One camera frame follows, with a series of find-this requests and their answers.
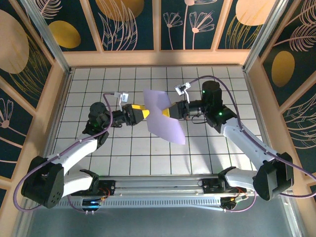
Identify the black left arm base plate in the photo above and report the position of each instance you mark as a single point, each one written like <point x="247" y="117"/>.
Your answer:
<point x="111" y="184"/>

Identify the grey metal plate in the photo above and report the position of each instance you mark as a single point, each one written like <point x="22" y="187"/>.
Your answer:
<point x="158" y="222"/>

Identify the small electronics board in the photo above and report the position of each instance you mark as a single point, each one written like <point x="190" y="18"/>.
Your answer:
<point x="91" y="202"/>
<point x="232" y="200"/>

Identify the lilac paper sheet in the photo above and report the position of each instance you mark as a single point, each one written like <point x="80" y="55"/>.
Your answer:
<point x="163" y="123"/>

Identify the aluminium side rail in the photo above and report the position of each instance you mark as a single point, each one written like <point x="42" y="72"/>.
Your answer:
<point x="57" y="118"/>
<point x="254" y="98"/>

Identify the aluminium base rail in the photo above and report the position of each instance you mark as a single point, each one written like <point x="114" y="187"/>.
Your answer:
<point x="158" y="185"/>

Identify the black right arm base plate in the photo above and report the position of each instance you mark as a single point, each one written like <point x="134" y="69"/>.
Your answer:
<point x="208" y="188"/>

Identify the white grid mat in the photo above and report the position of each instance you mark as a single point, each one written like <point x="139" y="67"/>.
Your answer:
<point x="123" y="158"/>

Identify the aluminium frame post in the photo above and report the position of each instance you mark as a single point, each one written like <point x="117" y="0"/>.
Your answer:
<point x="47" y="37"/>
<point x="264" y="37"/>

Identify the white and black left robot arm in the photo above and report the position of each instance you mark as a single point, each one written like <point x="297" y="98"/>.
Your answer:
<point x="74" y="153"/>

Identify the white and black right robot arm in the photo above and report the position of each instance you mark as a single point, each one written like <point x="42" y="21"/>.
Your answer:
<point x="247" y="140"/>

